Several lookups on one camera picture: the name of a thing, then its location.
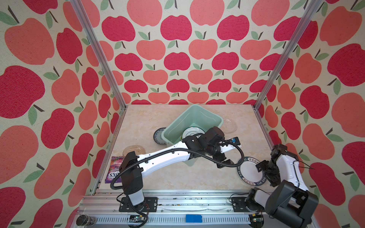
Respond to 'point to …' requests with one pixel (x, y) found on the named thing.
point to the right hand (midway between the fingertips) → (268, 176)
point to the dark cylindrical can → (85, 220)
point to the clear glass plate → (229, 126)
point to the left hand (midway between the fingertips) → (232, 154)
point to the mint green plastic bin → (192, 116)
